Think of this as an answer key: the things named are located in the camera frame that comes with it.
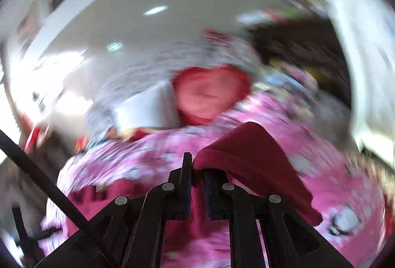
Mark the red heart cushion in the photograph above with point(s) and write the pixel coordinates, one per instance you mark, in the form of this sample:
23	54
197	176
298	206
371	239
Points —
203	93

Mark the white pillow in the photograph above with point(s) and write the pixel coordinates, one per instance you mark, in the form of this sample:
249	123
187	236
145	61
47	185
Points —
152	108

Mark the dark red sweater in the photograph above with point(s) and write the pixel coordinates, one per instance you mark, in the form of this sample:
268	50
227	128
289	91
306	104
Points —
248	154

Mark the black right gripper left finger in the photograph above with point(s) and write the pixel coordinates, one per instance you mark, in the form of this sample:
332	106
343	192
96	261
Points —
127	232

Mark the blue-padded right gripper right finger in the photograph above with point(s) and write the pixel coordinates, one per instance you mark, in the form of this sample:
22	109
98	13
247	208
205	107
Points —
265	232

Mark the floral grey quilt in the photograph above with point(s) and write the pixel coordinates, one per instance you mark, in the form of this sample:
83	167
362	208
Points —
161	64

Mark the dark carved wooden headboard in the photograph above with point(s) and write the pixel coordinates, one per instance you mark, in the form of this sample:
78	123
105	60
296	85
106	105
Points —
310	43

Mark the pink penguin blanket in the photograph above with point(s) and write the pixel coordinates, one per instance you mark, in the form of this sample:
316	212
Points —
350	203

